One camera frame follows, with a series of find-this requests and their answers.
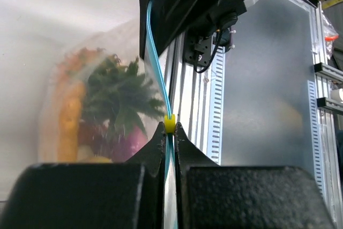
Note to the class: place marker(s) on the orange toy carrot pieces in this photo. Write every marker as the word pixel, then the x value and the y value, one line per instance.
pixel 68 122

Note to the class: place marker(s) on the purple toy onion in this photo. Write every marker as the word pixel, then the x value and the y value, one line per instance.
pixel 131 144

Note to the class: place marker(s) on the aluminium front rail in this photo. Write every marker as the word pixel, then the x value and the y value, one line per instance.
pixel 189 93

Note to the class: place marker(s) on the clear zip top bag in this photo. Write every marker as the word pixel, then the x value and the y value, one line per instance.
pixel 113 159

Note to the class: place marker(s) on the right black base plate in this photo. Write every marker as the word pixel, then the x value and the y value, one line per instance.
pixel 200 51

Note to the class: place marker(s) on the white slotted cable duct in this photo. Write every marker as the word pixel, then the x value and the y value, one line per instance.
pixel 217 84

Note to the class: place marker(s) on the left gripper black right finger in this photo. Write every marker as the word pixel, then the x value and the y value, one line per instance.
pixel 213 196

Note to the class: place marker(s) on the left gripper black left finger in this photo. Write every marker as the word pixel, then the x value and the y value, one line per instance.
pixel 89 195

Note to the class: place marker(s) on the orange toy pineapple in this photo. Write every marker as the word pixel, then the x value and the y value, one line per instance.
pixel 116 93

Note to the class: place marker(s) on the yellow toy lemon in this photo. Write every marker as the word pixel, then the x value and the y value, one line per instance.
pixel 98 159

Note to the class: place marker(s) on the beige toy garlic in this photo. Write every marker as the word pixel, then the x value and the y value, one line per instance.
pixel 85 153

